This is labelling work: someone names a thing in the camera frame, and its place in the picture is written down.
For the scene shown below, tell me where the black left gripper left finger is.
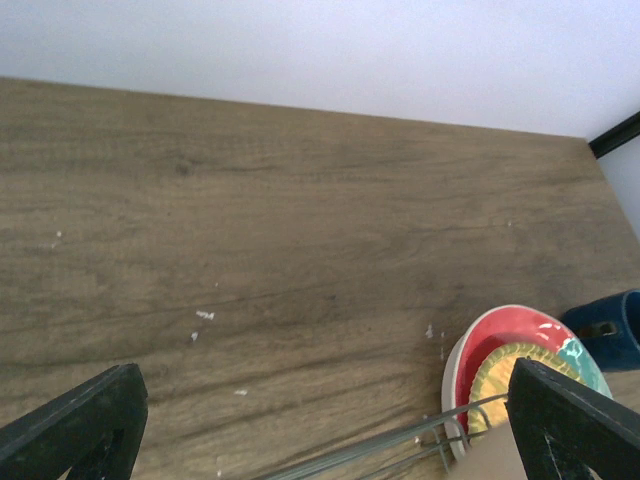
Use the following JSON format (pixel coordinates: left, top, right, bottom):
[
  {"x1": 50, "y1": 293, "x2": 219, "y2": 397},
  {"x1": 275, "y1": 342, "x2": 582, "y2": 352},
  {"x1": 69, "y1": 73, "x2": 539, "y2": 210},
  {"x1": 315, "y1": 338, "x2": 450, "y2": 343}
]
[{"x1": 1, "y1": 363, "x2": 148, "y2": 479}]

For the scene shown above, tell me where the black wire dish rack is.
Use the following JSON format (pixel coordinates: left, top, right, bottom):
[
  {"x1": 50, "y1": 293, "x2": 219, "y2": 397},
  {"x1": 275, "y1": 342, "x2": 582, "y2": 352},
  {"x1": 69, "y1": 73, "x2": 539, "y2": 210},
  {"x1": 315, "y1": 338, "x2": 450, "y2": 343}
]
[{"x1": 260, "y1": 393, "x2": 507, "y2": 479}]

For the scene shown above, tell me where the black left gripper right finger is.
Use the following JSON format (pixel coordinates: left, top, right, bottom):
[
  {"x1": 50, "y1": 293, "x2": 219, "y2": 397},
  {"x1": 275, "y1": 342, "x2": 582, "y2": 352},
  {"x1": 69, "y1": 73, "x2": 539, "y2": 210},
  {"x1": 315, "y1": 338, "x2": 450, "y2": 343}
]
[{"x1": 506, "y1": 358, "x2": 639, "y2": 479}]

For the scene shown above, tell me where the black aluminium frame rail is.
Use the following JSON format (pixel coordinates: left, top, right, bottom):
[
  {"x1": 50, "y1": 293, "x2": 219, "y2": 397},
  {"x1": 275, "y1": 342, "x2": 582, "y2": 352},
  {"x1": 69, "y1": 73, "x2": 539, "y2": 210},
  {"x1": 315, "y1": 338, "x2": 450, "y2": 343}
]
[{"x1": 589, "y1": 112, "x2": 640, "y2": 159}]

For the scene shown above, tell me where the dark blue ceramic mug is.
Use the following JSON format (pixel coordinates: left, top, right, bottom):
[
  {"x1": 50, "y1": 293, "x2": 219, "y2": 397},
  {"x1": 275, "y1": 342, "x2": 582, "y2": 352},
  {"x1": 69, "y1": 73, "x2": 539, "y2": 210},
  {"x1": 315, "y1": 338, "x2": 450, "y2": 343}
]
[{"x1": 560, "y1": 289, "x2": 640, "y2": 372}]

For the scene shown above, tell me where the yellow woven pattern plate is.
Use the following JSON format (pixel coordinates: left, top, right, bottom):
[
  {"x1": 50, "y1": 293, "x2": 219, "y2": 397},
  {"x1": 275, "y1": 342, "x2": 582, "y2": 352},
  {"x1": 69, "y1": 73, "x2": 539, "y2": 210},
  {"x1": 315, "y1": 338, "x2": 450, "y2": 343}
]
[{"x1": 467, "y1": 342, "x2": 585, "y2": 434}]

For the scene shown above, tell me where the red and teal plate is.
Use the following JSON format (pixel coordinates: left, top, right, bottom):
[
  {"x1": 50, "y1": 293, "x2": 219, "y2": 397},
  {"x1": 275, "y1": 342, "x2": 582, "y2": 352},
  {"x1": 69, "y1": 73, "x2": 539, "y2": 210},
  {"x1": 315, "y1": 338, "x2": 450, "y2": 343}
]
[{"x1": 440, "y1": 304, "x2": 614, "y2": 462}]

